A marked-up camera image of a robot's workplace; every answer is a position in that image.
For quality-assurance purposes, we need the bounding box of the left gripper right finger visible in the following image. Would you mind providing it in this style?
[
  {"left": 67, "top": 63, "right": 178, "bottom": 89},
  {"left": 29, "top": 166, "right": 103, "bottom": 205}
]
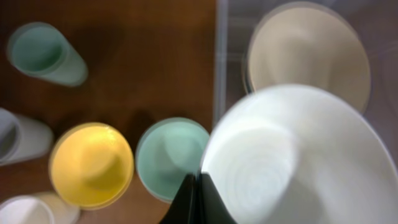
[{"left": 200, "top": 174, "right": 236, "bottom": 224}]

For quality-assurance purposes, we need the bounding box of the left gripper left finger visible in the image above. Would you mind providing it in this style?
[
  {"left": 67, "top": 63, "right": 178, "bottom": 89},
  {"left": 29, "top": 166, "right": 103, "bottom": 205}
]
[{"left": 160, "top": 174, "right": 197, "bottom": 224}]

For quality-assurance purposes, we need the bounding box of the green small bowl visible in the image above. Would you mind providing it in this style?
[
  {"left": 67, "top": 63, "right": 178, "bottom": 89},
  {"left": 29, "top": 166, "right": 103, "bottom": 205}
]
[{"left": 135, "top": 117, "right": 210, "bottom": 203}]

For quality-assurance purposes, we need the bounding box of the white small bowl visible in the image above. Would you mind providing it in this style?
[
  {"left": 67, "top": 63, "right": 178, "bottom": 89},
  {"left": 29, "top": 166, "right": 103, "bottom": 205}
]
[{"left": 201, "top": 85, "right": 397, "bottom": 223}]

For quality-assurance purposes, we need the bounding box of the yellow small bowl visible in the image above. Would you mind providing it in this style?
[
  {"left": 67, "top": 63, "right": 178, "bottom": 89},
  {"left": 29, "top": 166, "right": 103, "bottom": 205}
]
[{"left": 49, "top": 123, "right": 134, "bottom": 210}]

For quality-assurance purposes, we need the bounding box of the cream wide bowl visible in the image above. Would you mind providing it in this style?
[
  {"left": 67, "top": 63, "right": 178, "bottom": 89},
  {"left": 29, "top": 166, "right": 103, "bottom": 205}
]
[{"left": 245, "top": 2, "right": 371, "bottom": 112}]

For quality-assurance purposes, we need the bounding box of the cream plastic cup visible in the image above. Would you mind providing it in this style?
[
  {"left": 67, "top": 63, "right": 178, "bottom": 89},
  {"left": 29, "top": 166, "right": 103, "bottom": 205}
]
[{"left": 1, "top": 192, "right": 80, "bottom": 224}]

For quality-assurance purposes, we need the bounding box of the grey plastic cup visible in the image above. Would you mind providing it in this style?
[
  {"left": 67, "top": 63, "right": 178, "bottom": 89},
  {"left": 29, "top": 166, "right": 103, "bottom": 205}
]
[{"left": 1, "top": 108, "right": 53, "bottom": 166}]

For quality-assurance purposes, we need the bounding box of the green plastic cup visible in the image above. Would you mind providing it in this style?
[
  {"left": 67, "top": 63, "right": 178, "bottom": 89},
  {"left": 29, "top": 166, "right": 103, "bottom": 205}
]
[{"left": 6, "top": 22, "right": 88, "bottom": 86}]

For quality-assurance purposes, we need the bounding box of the clear plastic storage bin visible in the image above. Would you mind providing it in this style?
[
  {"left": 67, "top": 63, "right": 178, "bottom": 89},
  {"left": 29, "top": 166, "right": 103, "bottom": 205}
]
[{"left": 213, "top": 0, "right": 397, "bottom": 124}]

